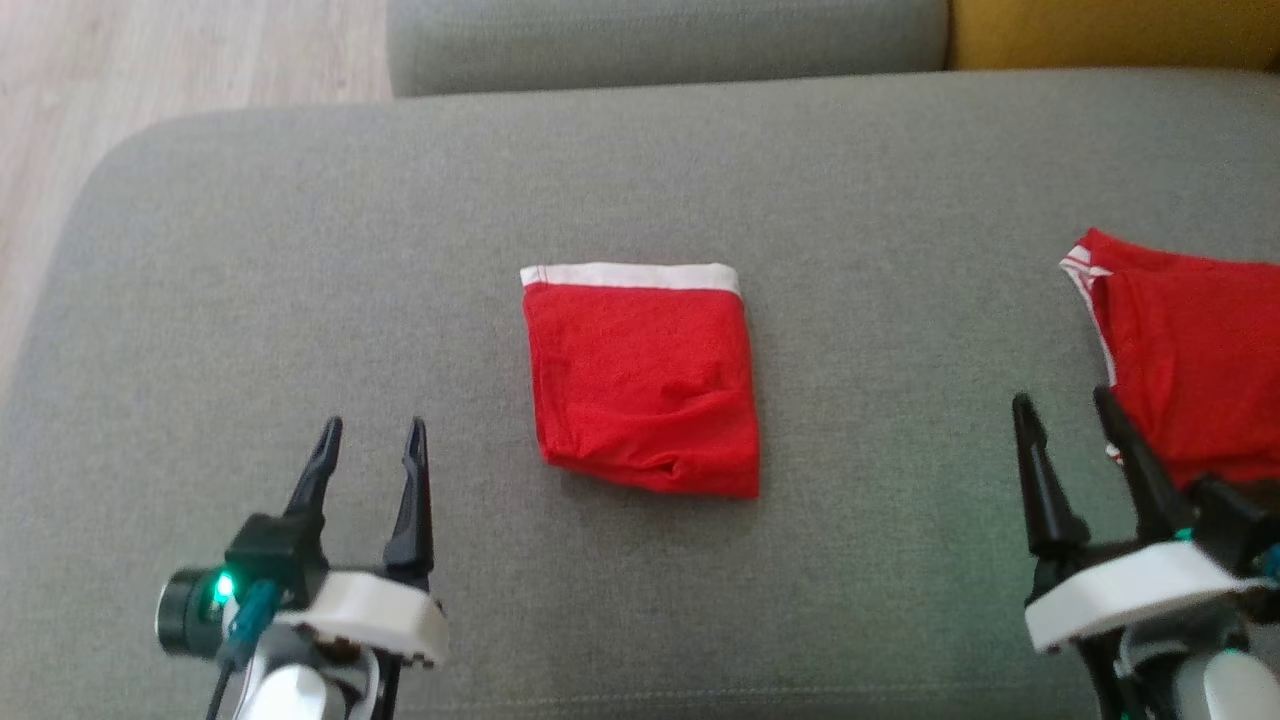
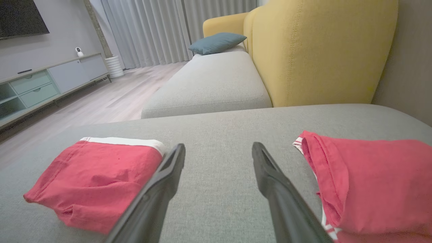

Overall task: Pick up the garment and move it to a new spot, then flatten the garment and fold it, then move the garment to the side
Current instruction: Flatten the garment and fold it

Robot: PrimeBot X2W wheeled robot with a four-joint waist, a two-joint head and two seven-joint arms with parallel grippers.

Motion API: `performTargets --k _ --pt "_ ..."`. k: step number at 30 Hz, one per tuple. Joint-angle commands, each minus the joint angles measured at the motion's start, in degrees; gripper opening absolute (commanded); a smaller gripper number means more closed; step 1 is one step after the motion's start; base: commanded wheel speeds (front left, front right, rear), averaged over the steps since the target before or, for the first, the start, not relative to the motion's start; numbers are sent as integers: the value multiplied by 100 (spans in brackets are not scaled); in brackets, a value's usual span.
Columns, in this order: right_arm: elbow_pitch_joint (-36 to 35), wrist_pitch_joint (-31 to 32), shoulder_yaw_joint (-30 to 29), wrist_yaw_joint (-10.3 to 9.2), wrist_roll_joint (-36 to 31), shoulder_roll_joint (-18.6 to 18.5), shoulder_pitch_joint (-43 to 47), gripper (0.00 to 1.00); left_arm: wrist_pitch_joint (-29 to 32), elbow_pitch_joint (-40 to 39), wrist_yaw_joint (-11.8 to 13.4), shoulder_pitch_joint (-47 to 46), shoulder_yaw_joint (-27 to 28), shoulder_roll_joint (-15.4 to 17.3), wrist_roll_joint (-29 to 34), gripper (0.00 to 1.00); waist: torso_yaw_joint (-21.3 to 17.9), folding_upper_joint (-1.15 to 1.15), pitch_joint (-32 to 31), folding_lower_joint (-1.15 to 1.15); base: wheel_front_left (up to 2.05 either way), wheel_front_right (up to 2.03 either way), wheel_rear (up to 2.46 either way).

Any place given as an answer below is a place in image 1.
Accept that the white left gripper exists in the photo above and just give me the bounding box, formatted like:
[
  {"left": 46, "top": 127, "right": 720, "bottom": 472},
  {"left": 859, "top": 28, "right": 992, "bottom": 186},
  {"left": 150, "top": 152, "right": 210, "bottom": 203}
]
[{"left": 270, "top": 417, "right": 449, "bottom": 720}]

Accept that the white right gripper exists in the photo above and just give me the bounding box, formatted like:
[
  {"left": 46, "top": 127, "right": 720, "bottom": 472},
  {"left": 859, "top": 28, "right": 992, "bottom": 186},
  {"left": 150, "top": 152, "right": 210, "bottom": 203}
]
[{"left": 1012, "top": 385, "right": 1262, "bottom": 720}]

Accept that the red garment white striped trim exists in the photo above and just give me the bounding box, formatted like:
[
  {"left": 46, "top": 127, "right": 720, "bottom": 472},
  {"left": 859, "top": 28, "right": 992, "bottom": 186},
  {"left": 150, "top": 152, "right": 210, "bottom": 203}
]
[{"left": 1060, "top": 228, "right": 1280, "bottom": 492}]

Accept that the red garment wide white band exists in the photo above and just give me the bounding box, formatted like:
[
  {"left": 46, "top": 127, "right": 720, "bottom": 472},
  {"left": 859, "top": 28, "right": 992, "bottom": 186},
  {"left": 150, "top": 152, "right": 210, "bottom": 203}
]
[{"left": 519, "top": 262, "right": 762, "bottom": 500}]

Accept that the grey sofa seat cushion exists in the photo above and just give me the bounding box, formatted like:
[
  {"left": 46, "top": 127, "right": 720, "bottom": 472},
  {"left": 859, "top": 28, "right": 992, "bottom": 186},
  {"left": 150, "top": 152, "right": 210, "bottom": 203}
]
[{"left": 0, "top": 68, "right": 1280, "bottom": 720}]

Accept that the yellow sofa cushion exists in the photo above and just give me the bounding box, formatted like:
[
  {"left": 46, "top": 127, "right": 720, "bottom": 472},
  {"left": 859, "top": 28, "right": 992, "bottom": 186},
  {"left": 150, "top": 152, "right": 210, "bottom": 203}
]
[{"left": 944, "top": 0, "right": 1280, "bottom": 74}]

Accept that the grey sofa back cushion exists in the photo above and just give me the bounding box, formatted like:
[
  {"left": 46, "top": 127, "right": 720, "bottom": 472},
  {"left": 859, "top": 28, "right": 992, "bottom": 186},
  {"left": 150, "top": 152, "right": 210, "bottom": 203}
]
[{"left": 387, "top": 0, "right": 952, "bottom": 99}]

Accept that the left camera cable teal plug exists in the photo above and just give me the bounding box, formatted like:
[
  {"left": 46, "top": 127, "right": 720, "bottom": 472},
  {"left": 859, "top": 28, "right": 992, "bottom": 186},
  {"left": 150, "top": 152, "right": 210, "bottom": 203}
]
[{"left": 204, "top": 580, "right": 284, "bottom": 720}]

